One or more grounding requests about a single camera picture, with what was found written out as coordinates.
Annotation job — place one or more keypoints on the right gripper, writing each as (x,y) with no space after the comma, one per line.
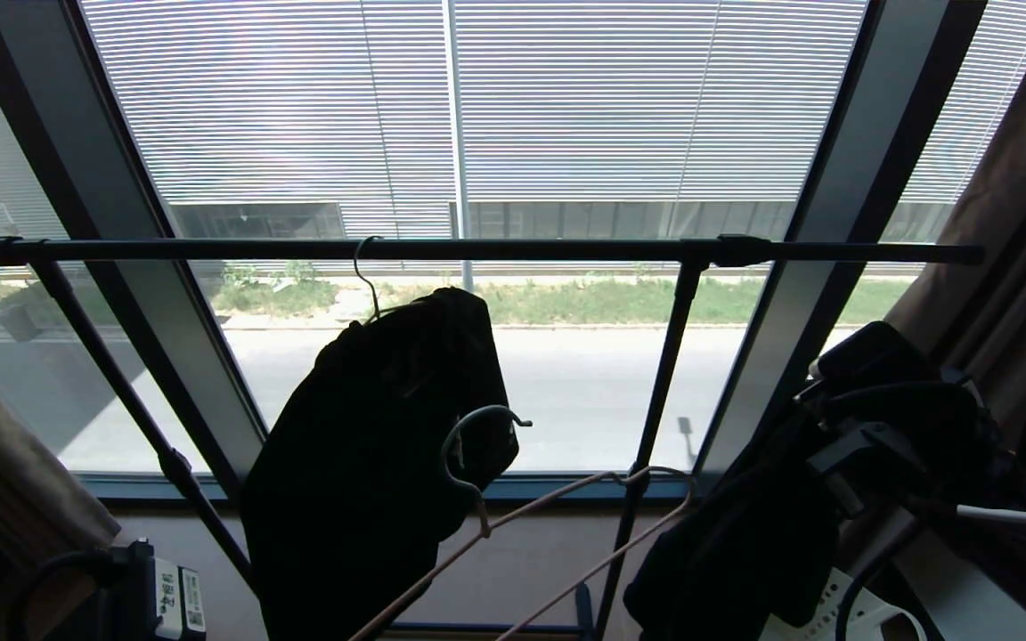
(905,445)

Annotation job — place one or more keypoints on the black garment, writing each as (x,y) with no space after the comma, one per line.
(362,463)
(727,552)

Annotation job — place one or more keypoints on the pink clothes hanger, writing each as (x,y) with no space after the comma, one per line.
(355,263)
(482,525)

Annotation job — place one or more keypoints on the white laundry basket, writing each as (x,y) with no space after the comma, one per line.
(834,605)

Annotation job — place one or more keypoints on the black clothes rack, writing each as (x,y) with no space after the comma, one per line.
(566,250)

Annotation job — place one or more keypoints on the brown curtain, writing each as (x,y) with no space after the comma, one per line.
(1012,223)
(14,481)

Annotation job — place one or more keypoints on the window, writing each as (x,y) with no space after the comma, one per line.
(566,107)

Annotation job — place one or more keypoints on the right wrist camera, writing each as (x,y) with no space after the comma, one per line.
(874,352)

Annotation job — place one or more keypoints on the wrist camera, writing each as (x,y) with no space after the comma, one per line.
(175,596)
(874,352)

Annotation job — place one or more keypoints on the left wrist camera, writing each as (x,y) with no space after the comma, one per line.
(175,596)

